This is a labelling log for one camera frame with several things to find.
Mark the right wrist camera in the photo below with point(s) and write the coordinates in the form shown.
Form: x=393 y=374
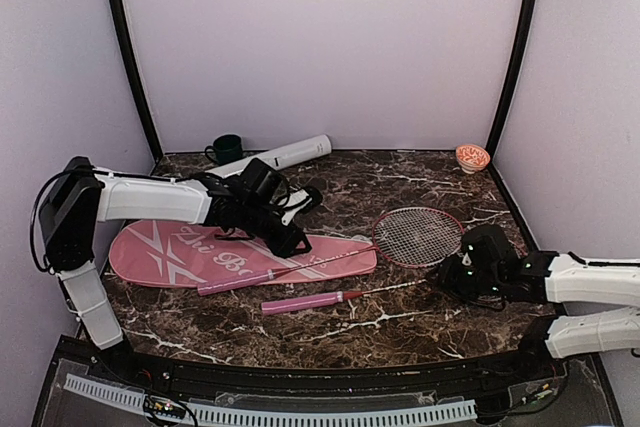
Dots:
x=466 y=260

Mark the right black frame post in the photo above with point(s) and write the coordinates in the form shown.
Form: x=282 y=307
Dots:
x=516 y=58

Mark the red racket pink grip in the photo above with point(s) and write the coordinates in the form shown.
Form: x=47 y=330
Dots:
x=325 y=299
x=412 y=237

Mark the pink racket bag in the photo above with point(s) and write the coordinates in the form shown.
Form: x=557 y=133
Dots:
x=169 y=254

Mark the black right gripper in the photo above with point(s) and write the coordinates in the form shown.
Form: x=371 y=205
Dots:
x=448 y=276

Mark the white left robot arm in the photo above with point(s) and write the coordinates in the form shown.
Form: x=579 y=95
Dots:
x=257 y=203

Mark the white shuttlecock tube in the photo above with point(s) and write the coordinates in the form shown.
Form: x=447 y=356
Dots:
x=282 y=157

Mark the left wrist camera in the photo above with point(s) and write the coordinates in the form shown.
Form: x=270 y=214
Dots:
x=300 y=201

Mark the orange patterned tube lid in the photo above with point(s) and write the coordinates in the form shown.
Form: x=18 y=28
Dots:
x=472 y=158

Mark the black frame post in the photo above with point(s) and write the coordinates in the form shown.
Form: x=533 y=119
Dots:
x=516 y=58
x=128 y=56

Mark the dark green mug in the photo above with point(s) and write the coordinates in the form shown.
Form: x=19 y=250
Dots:
x=225 y=149

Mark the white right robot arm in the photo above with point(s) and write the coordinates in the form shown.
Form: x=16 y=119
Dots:
x=544 y=277

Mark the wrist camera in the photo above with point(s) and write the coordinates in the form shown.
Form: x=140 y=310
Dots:
x=466 y=260
x=300 y=201

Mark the left black frame post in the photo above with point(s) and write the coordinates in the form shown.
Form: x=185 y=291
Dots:
x=128 y=56

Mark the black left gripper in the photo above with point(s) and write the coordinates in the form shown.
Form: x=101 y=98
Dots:
x=283 y=247

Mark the grey slotted cable duct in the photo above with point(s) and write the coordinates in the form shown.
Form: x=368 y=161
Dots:
x=202 y=413

